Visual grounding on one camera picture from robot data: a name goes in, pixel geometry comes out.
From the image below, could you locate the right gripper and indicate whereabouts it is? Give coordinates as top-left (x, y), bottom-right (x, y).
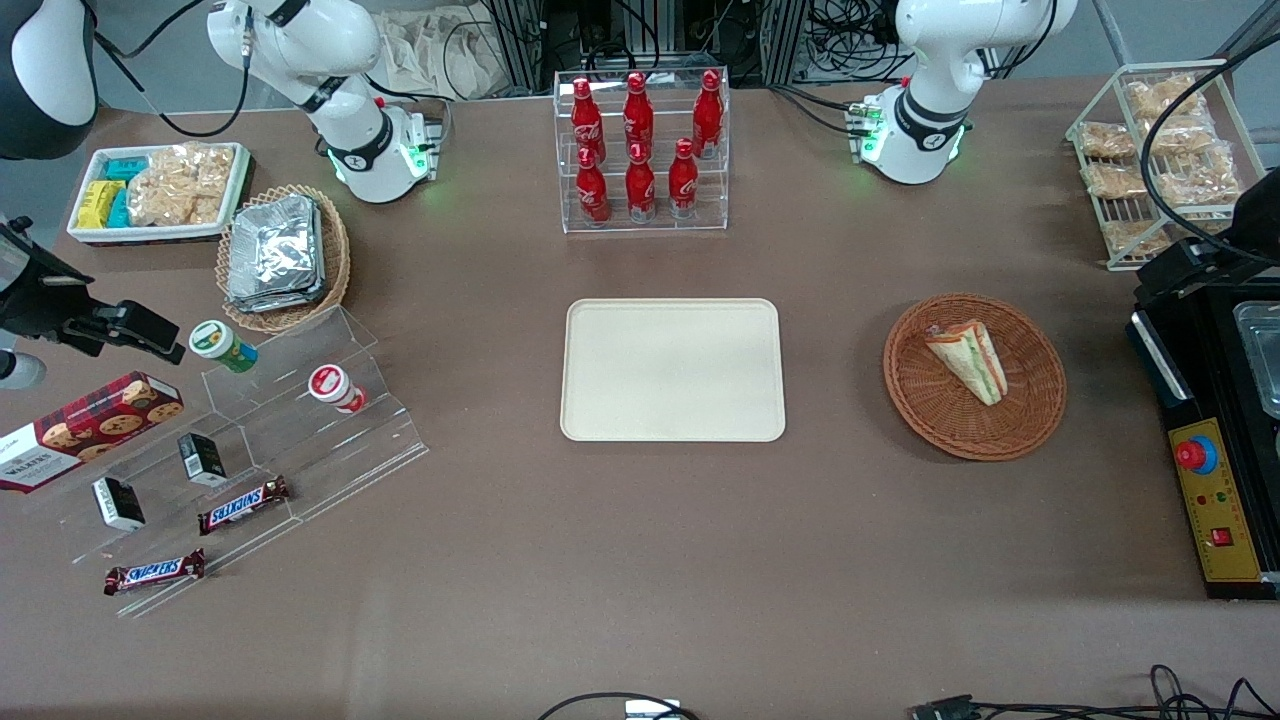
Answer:
top-left (0, 216), bottom-right (187, 364)

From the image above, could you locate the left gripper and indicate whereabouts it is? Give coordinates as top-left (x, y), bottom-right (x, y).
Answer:
top-left (1135, 238), bottom-right (1253, 301)

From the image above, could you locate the triangular sandwich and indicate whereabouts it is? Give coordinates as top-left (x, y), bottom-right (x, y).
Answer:
top-left (923, 320), bottom-right (1008, 407)

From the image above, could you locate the white rectangular snack tray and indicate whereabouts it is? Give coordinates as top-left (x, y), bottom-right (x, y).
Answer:
top-left (66, 142), bottom-right (252, 246)

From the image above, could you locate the oval wicker basket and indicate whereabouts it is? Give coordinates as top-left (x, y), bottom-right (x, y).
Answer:
top-left (216, 184), bottom-right (352, 334)

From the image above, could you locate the round brown wicker basket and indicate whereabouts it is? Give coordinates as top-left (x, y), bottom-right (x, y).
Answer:
top-left (883, 292), bottom-right (1067, 462)

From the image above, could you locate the beige plastic tray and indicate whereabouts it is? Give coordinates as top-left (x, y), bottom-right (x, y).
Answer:
top-left (560, 298), bottom-right (787, 443)

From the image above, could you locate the clear bag of fried snacks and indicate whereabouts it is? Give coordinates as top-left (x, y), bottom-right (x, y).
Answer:
top-left (1158, 150), bottom-right (1243, 207)
top-left (1102, 219), bottom-right (1173, 257)
top-left (1082, 162), bottom-right (1151, 200)
top-left (1127, 75), bottom-right (1203, 122)
top-left (1140, 117), bottom-right (1217, 157)
top-left (1078, 121), bottom-right (1137, 161)

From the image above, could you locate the green lid snack cup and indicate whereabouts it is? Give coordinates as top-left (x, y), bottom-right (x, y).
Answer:
top-left (189, 320), bottom-right (259, 374)

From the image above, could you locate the red tartan cookie box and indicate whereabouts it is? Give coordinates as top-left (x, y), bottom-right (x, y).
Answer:
top-left (0, 371), bottom-right (185, 494)

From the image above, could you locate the clear plastic container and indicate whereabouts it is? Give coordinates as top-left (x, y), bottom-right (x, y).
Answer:
top-left (1233, 300), bottom-right (1280, 419)

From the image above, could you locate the yellow snack pack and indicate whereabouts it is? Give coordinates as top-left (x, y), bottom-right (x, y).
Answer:
top-left (77, 180), bottom-right (126, 230)

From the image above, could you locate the small black box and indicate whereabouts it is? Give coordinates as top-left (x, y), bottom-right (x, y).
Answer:
top-left (178, 432), bottom-right (228, 488)
top-left (92, 477), bottom-right (147, 532)

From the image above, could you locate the clear bag of crackers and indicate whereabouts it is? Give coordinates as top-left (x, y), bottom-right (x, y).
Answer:
top-left (127, 142), bottom-right (237, 228)

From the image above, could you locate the silver foil packs stack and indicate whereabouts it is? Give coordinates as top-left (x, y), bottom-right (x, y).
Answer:
top-left (226, 195), bottom-right (328, 314)

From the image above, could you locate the Snickers chocolate bar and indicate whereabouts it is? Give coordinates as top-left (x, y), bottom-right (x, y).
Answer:
top-left (197, 476), bottom-right (291, 536)
top-left (104, 548), bottom-right (207, 597)

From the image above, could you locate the red lid snack cup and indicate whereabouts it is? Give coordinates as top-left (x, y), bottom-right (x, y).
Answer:
top-left (307, 364), bottom-right (367, 414)

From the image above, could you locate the clear acrylic stepped display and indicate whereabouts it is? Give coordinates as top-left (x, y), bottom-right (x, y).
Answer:
top-left (25, 305), bottom-right (431, 619)

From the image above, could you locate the black machine with emergency button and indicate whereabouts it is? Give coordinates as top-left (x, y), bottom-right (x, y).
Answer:
top-left (1127, 272), bottom-right (1280, 601)

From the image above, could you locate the beige cloth bag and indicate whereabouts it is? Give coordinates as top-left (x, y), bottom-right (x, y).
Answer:
top-left (375, 5), bottom-right (513, 102)

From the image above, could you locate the red cola bottle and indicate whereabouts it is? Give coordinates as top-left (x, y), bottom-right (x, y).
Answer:
top-left (626, 143), bottom-right (657, 223)
top-left (623, 72), bottom-right (655, 161)
top-left (571, 78), bottom-right (607, 166)
top-left (693, 70), bottom-right (724, 159)
top-left (668, 138), bottom-right (699, 219)
top-left (576, 147), bottom-right (611, 226)

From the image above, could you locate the clear acrylic bottle rack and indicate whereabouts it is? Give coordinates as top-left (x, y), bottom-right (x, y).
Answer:
top-left (553, 68), bottom-right (731, 236)

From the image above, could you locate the white wire rack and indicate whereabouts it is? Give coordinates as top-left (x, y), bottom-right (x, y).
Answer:
top-left (1065, 60), bottom-right (1280, 272)

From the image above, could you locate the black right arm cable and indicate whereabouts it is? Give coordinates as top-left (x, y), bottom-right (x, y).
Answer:
top-left (93, 0), bottom-right (253, 139)

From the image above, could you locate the aluminium frame post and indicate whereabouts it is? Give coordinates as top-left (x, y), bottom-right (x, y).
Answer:
top-left (488, 0), bottom-right (547, 96)
top-left (760, 0), bottom-right (811, 87)

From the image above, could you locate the black connector with cables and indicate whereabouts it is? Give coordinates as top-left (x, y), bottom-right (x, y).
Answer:
top-left (911, 664), bottom-right (1280, 720)

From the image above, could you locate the black looped cable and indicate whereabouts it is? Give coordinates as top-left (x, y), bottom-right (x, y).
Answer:
top-left (537, 691), bottom-right (701, 720)

